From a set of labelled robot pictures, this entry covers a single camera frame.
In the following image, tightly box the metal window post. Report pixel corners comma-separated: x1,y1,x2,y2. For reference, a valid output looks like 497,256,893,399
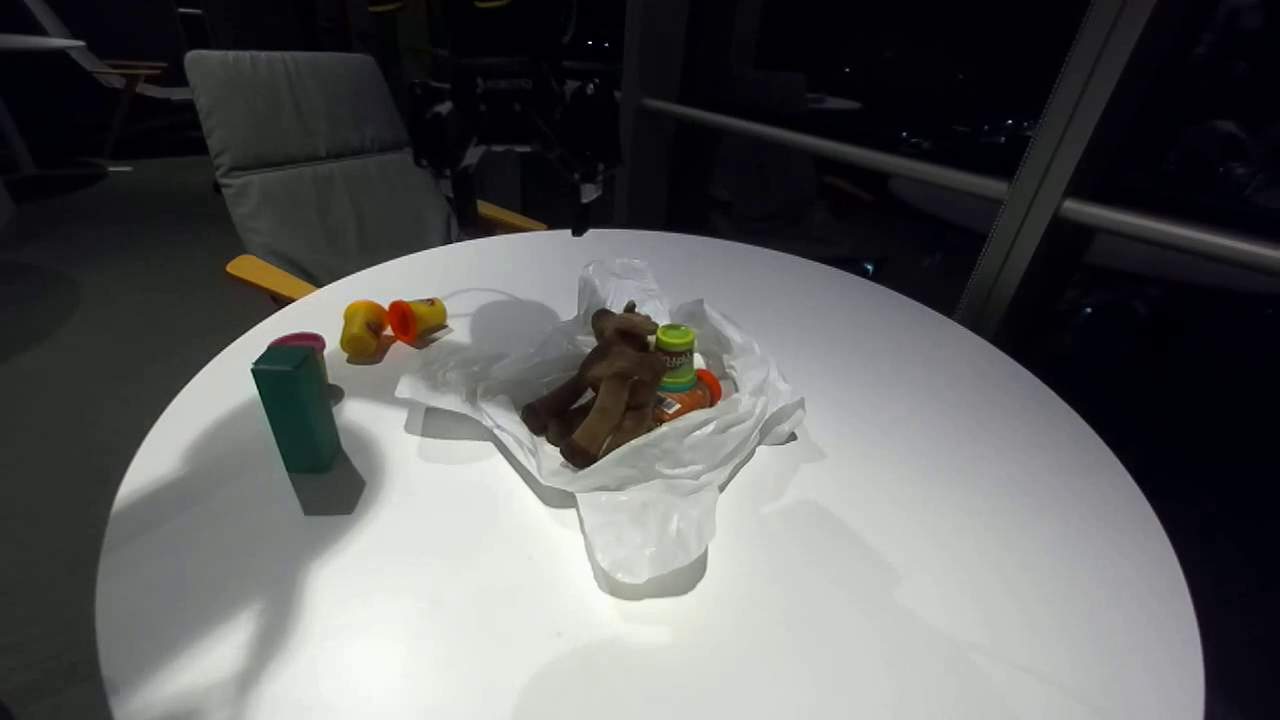
954,0,1160,337

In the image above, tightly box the metal window railing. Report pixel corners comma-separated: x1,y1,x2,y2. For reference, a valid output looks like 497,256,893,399
637,92,1280,274

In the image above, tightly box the brown plush moose toy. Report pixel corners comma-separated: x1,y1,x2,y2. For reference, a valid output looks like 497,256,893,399
517,299,671,472

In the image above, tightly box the play dough tub pink lid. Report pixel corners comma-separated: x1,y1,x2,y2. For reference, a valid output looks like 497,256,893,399
274,326,333,359

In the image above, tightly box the dark background chair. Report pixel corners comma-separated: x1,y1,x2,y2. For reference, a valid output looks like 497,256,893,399
0,0,198,111

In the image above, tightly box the grey chair with wooden armrests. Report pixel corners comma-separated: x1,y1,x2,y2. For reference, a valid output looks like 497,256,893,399
180,44,552,309

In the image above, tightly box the white plastic bag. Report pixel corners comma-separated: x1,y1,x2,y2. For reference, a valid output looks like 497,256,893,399
394,256,810,591

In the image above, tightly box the green cardboard box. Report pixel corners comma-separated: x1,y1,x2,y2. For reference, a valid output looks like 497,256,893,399
247,339,347,474

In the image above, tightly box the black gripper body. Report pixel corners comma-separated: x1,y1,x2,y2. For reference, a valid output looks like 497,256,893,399
451,50,621,232

